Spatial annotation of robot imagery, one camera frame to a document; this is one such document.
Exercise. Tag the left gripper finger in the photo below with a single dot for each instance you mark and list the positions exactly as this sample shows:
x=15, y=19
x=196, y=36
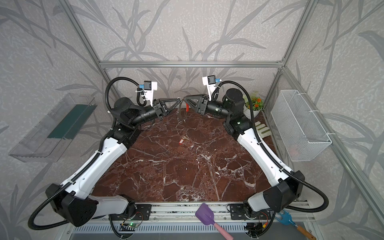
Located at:
x=168, y=101
x=168, y=106

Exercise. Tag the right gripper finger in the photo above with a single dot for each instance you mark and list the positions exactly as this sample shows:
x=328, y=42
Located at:
x=194, y=99
x=194, y=105

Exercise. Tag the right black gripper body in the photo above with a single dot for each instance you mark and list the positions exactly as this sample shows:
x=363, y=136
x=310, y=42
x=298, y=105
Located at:
x=202, y=105

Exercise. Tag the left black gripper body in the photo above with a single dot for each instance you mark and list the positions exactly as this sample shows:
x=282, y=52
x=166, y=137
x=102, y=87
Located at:
x=160, y=108

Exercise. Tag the key with red tag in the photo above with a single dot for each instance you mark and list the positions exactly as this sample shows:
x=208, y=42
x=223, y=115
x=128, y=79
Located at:
x=183, y=139

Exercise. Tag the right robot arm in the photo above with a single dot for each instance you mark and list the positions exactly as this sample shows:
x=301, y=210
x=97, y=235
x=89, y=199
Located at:
x=283, y=188

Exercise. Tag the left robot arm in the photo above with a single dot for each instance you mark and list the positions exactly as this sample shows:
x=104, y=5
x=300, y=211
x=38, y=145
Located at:
x=75, y=203

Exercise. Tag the white pot with flowers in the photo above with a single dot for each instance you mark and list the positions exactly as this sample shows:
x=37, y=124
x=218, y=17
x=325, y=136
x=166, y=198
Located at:
x=256, y=105

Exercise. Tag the cream work glove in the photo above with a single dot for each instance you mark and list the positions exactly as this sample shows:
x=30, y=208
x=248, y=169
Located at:
x=263, y=130

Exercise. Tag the purple pink toy shovel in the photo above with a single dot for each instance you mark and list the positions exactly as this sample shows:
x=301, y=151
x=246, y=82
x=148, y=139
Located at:
x=206, y=216

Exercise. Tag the blue toy garden fork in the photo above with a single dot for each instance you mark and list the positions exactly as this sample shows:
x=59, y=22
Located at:
x=286, y=219

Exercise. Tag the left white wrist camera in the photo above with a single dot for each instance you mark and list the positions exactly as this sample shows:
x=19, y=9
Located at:
x=146, y=91

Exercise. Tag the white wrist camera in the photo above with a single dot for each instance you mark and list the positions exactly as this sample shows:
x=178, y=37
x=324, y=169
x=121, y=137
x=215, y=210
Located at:
x=146, y=91
x=211, y=82

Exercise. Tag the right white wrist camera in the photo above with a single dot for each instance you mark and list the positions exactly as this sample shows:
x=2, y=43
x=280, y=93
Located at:
x=211, y=82

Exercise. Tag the white wire mesh basket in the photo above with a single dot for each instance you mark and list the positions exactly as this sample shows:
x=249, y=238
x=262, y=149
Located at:
x=303, y=135

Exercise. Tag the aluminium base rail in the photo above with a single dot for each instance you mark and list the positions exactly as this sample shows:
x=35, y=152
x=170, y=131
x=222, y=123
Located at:
x=173, y=212

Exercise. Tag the clear plastic wall shelf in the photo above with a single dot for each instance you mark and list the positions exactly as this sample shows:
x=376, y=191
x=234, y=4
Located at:
x=50, y=138

